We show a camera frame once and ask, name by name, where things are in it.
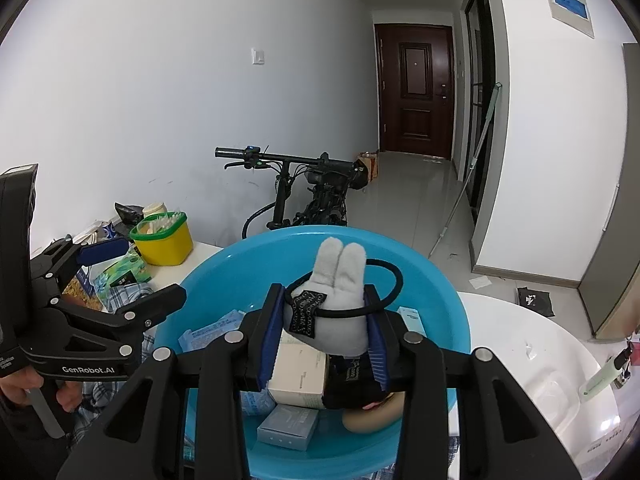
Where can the grey phone case box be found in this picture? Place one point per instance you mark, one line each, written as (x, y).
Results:
(288, 426)

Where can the yellow container green lid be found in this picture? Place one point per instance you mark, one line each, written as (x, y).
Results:
(163, 239)

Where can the green snack packet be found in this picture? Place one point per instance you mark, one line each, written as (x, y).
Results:
(122, 271)

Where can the beige cardboard box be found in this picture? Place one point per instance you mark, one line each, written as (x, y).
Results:
(299, 374)

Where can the clear jar black lid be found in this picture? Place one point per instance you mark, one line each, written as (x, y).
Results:
(80, 291)

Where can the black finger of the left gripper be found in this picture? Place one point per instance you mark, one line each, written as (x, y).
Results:
(146, 312)

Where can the black bag on floor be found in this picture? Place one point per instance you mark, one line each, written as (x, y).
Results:
(536, 301)

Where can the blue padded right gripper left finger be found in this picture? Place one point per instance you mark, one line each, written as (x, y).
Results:
(270, 328)

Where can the brown cardboard box on floor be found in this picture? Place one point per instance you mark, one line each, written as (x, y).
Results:
(370, 160)

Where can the dark brown entry door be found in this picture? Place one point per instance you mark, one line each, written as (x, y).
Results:
(415, 88)

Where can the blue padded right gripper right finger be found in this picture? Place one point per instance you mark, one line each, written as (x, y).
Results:
(377, 350)

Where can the green pump bottle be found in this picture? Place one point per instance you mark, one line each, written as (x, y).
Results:
(606, 375)

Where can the white wall switch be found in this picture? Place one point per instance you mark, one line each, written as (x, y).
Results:
(258, 57)

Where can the blue tissue pack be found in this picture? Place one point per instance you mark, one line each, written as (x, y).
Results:
(192, 340)

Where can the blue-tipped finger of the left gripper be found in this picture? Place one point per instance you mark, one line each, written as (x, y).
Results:
(66, 257)

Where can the tan oval soap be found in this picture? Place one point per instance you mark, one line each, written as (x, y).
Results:
(375, 417)

